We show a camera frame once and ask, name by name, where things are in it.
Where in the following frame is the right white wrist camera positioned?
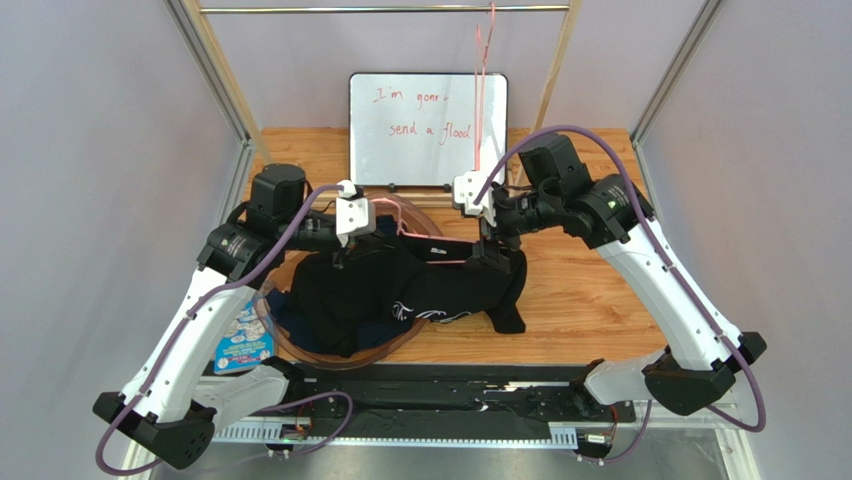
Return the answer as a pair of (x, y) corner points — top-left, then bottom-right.
(451, 170), (497, 227)

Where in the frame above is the aluminium frame post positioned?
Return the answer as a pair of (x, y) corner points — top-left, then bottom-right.
(163, 0), (254, 149)
(630, 0), (726, 148)

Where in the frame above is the pink wire hanger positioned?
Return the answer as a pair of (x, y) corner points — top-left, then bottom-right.
(474, 2), (496, 171)
(370, 196), (474, 265)

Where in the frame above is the wooden clothes rack frame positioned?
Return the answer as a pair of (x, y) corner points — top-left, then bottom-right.
(169, 1), (583, 174)

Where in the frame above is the left aluminium frame post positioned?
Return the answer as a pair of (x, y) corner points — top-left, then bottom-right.
(163, 0), (254, 149)

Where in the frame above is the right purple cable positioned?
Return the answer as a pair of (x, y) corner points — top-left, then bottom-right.
(472, 125), (768, 465)

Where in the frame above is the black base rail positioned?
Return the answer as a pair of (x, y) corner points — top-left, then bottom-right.
(239, 362), (694, 442)

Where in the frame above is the purple cable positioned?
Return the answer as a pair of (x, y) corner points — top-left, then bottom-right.
(472, 125), (768, 465)
(95, 184), (354, 477)

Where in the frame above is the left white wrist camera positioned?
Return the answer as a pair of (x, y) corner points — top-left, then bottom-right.
(335, 180), (376, 247)

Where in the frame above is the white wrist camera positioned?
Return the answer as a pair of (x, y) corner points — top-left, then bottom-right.
(451, 170), (497, 227)
(335, 180), (376, 247)

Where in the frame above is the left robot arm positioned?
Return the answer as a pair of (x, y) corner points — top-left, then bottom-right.
(93, 163), (376, 470)

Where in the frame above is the black floral t-shirt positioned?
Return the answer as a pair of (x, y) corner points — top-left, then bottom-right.
(282, 236), (528, 359)

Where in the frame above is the right aluminium frame post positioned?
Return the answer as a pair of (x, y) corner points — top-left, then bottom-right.
(630, 0), (726, 148)

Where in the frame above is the transparent brown plastic basin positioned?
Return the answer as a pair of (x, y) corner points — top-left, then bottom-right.
(257, 193), (442, 371)

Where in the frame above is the metal hanging rod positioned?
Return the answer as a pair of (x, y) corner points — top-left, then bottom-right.
(199, 4), (571, 15)

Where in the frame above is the navy blue garment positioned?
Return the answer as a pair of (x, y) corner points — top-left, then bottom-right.
(266, 252), (413, 358)

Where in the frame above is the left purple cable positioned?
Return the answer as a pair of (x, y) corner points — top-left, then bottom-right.
(95, 184), (354, 477)

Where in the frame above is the whiteboard with red writing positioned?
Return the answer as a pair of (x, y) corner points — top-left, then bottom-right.
(349, 73), (509, 187)

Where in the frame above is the blue illustrated booklet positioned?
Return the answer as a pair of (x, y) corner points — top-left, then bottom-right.
(212, 301), (276, 375)

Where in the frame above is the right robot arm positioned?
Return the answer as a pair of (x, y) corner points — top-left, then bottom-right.
(451, 127), (766, 416)

